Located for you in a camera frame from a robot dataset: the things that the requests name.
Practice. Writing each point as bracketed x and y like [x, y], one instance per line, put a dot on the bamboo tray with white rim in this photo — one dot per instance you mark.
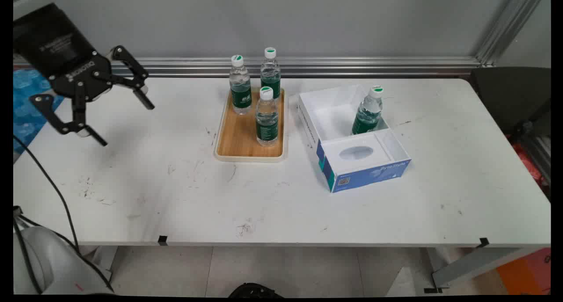
[239, 137]

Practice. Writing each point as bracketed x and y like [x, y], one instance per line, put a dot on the black round object on floor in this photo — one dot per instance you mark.
[255, 290]

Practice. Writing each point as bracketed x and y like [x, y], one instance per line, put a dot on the blue shrink-wrapped water bottle pack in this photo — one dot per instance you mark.
[26, 113]

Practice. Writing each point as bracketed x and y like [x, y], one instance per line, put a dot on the red bag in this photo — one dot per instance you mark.
[530, 165]

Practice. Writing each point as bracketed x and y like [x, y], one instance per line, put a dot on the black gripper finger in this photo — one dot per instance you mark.
[79, 113]
[132, 71]

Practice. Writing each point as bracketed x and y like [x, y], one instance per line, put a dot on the slanted aluminium profile post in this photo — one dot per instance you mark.
[506, 29]

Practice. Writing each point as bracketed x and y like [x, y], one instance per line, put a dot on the grey metal table leg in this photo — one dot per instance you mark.
[475, 264]
[102, 260]

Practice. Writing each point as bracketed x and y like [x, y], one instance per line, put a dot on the aluminium frame bar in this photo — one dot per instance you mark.
[539, 154]

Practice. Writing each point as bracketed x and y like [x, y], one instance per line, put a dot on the black chair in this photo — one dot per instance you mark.
[506, 95]

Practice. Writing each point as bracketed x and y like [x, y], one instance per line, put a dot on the black tape piece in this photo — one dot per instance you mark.
[484, 242]
[162, 240]

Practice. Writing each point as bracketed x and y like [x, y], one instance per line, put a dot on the clear water bottle green label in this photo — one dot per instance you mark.
[366, 115]
[241, 93]
[270, 75]
[266, 124]

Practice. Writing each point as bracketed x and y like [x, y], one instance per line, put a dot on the white and blue cardboard box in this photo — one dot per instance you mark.
[365, 172]

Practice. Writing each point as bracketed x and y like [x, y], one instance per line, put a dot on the horizontal aluminium profile rail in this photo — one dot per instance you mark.
[352, 66]

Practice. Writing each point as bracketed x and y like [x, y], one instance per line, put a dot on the orange box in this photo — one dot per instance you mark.
[525, 271]

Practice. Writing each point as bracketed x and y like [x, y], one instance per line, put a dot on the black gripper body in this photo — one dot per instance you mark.
[61, 56]

